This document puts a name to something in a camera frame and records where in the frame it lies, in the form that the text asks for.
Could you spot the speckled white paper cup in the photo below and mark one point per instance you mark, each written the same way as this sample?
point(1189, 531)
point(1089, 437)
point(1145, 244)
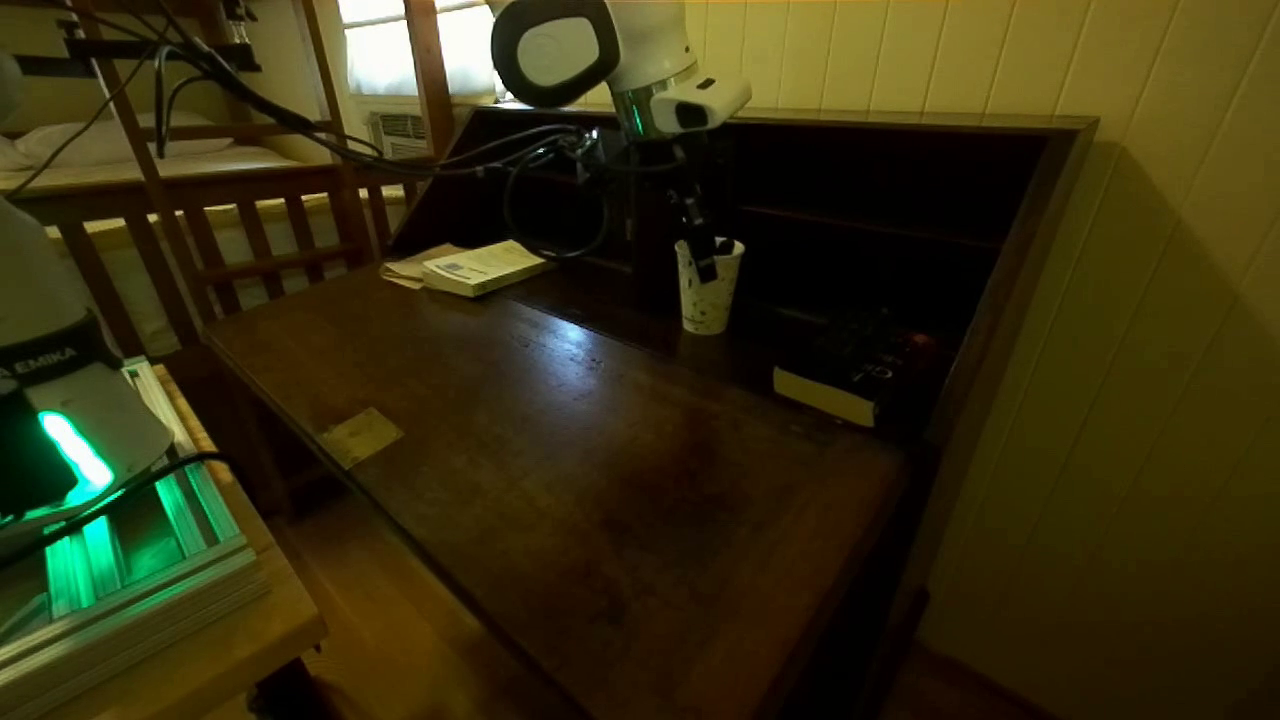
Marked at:
point(704, 303)

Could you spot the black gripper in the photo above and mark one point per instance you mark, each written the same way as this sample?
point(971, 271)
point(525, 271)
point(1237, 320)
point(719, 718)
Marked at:
point(663, 167)

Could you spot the light wooden side table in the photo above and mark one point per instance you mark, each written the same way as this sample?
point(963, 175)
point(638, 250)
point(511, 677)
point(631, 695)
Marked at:
point(253, 641)

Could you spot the white paperback book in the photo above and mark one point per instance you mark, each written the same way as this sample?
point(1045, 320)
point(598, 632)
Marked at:
point(483, 264)

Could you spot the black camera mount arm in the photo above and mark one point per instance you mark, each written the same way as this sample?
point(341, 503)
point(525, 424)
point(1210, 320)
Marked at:
point(133, 57)

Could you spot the green lit device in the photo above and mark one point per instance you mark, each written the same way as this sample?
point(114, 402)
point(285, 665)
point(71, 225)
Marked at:
point(133, 532)

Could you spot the white bedding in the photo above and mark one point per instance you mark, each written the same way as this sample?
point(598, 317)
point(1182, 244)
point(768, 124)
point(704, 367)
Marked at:
point(107, 147)

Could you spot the brown wooden bed frame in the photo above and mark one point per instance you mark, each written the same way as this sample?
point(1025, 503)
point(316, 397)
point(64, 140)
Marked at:
point(253, 187)

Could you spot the dark wooden secretary desk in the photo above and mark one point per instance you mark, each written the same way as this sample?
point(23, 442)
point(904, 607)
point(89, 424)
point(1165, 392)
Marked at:
point(575, 467)

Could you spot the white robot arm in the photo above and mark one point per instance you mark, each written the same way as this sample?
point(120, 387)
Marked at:
point(642, 44)

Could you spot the small paper note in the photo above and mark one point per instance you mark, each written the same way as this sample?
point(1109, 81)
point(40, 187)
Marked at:
point(361, 437)

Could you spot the white window air conditioner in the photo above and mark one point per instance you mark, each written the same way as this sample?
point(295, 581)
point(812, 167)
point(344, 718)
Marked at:
point(397, 133)

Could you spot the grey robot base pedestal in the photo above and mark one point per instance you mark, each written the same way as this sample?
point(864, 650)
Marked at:
point(40, 305)

